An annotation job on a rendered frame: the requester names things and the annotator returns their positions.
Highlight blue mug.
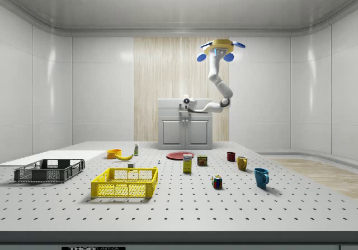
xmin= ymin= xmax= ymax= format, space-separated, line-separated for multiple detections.
xmin=253 ymin=168 xmax=270 ymax=190

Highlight drone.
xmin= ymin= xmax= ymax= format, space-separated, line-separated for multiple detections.
xmin=196 ymin=39 xmax=247 ymax=63

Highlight white and yellow box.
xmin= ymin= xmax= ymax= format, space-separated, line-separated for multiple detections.
xmin=183 ymin=153 xmax=194 ymax=174

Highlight puzzle cube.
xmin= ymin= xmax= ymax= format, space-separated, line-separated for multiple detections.
xmin=211 ymin=174 xmax=223 ymax=190

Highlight white cabinet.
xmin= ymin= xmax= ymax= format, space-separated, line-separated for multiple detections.
xmin=157 ymin=98 xmax=214 ymax=150

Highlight yellow mug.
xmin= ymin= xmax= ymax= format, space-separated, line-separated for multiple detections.
xmin=236 ymin=155 xmax=248 ymax=172

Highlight dark grey basket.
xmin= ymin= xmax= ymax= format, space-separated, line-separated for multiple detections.
xmin=13 ymin=158 xmax=86 ymax=184

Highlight banana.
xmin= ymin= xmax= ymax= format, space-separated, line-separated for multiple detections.
xmin=114 ymin=153 xmax=134 ymax=162

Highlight yellow basket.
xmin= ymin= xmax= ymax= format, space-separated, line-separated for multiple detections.
xmin=90 ymin=167 xmax=159 ymax=199

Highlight white drawer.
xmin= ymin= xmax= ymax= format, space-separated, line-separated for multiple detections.
xmin=158 ymin=107 xmax=213 ymax=117

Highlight red plate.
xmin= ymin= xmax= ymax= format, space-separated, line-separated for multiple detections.
xmin=166 ymin=151 xmax=195 ymax=161

